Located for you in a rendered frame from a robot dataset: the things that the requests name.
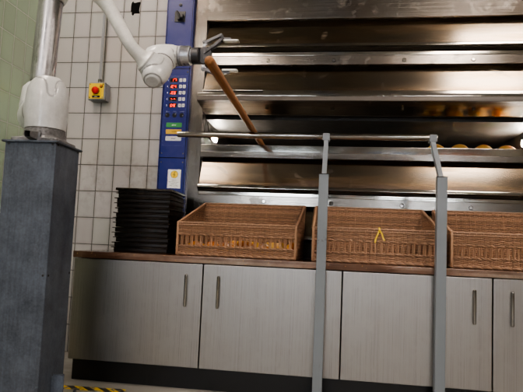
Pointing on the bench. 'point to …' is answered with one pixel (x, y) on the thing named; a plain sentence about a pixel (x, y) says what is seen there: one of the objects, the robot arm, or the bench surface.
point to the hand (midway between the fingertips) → (236, 55)
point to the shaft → (230, 94)
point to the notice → (173, 178)
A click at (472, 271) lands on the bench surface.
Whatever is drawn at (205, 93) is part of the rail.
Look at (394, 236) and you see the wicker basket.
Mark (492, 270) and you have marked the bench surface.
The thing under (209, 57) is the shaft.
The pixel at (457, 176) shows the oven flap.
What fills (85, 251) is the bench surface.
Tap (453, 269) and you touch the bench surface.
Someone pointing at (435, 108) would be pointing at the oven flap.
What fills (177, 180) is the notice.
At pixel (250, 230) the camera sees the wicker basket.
